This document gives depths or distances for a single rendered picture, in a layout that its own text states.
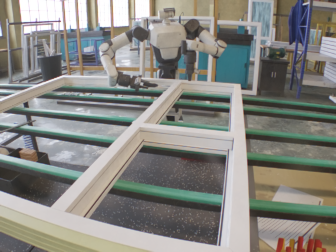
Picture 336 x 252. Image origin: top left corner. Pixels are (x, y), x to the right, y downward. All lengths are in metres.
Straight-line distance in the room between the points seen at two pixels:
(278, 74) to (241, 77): 0.79
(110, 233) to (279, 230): 0.66
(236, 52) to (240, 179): 4.69
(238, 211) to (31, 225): 0.48
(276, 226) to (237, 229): 0.48
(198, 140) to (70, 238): 0.61
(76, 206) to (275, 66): 4.81
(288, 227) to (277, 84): 4.39
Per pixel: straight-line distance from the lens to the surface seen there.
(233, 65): 5.32
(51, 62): 5.90
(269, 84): 5.20
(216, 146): 0.96
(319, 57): 5.36
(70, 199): 0.65
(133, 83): 1.69
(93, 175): 0.71
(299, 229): 1.04
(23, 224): 0.62
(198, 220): 1.04
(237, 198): 0.63
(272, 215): 0.75
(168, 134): 0.97
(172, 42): 1.88
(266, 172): 1.32
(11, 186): 1.30
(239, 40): 5.24
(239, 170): 0.73
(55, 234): 0.57
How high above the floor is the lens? 1.33
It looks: 23 degrees down
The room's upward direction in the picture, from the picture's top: straight up
